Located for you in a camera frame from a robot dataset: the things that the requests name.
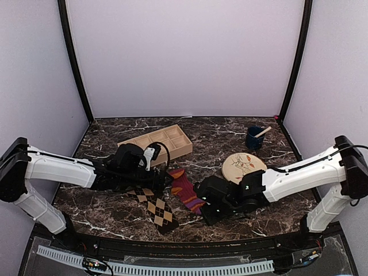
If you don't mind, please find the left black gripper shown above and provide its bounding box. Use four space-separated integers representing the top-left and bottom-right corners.
118 167 174 191

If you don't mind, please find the maroon striped sock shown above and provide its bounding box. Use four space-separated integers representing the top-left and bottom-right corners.
169 168 206 216

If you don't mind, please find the brown argyle sock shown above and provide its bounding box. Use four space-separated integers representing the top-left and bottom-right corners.
124 187 179 235

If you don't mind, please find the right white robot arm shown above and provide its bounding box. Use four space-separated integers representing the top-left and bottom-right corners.
194 136 367 250

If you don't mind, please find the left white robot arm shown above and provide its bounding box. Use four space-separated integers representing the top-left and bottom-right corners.
1 137 173 251

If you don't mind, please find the round painted wooden plate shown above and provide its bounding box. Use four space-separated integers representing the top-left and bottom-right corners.
221 152 267 185

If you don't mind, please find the wooden compartment tray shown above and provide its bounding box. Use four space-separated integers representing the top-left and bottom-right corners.
117 124 193 160

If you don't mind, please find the dark blue mug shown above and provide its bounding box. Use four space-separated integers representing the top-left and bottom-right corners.
245 126 265 151

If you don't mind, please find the wooden stick in mug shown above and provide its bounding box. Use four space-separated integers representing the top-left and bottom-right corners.
255 126 272 138

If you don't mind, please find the small circuit board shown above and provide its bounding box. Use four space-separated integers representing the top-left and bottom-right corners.
82 257 107 271

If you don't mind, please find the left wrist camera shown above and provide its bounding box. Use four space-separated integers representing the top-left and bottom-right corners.
142 144 161 171

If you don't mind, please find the left camera black cable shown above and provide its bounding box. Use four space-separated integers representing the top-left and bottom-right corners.
149 141 171 176

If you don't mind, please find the black front rail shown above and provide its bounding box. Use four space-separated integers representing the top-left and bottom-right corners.
31 223 343 259

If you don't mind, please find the right black frame post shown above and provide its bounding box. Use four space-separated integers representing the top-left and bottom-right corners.
278 0 313 124

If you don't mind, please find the black frame post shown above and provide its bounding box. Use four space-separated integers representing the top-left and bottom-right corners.
278 0 313 124
57 0 94 124

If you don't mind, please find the white slotted cable duct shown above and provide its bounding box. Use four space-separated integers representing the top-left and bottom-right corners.
36 246 275 275

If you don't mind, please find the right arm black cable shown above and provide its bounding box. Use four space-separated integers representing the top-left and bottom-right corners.
335 143 368 158

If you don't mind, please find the left black frame post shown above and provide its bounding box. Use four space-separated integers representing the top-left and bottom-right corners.
57 0 94 124

